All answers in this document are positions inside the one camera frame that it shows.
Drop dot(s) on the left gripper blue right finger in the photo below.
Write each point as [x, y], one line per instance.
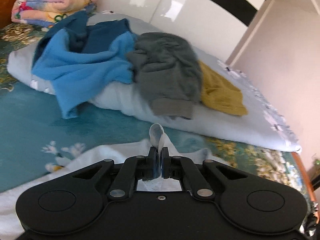
[187, 173]

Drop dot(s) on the white black glossy wardrobe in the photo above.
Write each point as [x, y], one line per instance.
[204, 23]

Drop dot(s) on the teal floral bed blanket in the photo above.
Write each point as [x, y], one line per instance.
[35, 140]

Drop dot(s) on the blue fleece garment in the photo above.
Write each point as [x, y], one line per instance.
[80, 60]

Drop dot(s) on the orange wooden bed frame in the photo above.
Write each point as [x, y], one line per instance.
[305, 177]

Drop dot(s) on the light blue daisy quilt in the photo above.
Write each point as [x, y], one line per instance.
[262, 127]

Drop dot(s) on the white printed t-shirt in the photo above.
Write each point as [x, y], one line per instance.
[10, 225]

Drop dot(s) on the folded colourful floral blanket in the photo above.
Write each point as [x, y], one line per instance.
[46, 13]

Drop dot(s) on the grey sweatshirt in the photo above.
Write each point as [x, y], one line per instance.
[167, 74]

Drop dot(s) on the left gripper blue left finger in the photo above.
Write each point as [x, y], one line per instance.
[128, 174]

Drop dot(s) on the mustard yellow knit sweater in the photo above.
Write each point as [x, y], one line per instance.
[219, 94]

